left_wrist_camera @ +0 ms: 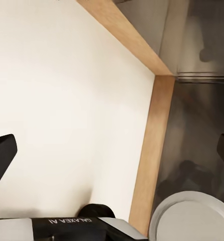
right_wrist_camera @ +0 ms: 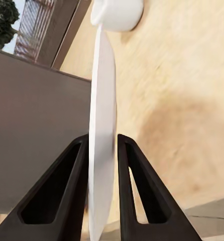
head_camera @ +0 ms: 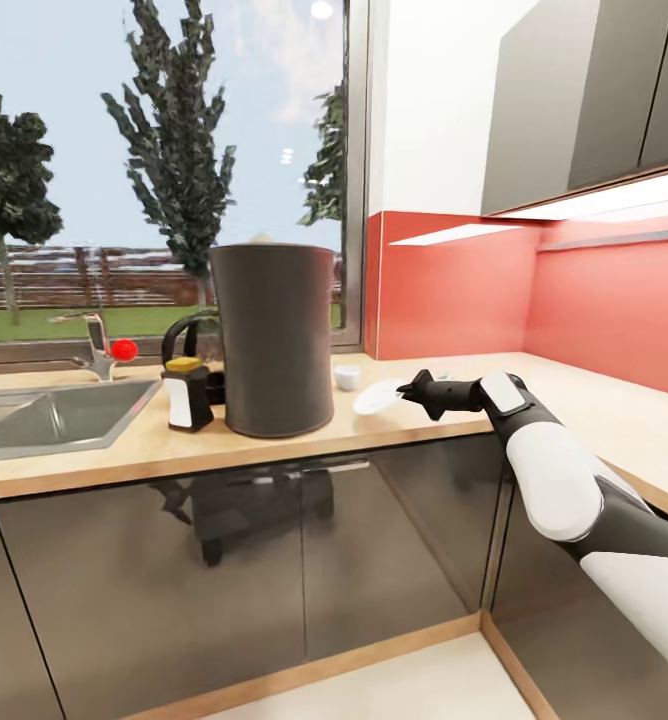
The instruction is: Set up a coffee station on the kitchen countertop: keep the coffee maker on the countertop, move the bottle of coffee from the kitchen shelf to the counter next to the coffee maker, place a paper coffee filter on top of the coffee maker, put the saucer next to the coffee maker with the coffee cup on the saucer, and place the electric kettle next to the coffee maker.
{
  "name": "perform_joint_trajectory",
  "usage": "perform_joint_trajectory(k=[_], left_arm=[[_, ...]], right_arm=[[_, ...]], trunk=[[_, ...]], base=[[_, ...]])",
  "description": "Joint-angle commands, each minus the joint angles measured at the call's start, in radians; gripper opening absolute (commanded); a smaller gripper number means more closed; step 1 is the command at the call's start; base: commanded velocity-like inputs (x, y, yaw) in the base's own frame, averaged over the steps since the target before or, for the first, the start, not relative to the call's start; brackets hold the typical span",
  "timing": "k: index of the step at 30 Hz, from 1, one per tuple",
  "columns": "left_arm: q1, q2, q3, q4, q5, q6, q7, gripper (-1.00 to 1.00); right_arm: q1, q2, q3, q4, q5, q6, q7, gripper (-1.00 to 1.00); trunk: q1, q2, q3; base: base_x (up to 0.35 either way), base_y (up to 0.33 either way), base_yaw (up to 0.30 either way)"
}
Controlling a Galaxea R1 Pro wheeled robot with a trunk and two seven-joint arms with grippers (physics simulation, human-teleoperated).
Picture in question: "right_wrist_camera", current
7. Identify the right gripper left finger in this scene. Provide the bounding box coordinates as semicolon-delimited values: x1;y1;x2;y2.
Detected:
0;134;89;241

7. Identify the coffee cup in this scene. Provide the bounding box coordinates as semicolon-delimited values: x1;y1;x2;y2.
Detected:
90;0;144;32

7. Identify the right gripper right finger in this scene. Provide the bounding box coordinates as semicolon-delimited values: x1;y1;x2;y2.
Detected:
118;134;202;241

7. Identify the saucer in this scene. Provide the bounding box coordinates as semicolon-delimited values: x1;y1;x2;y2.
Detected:
88;24;117;241

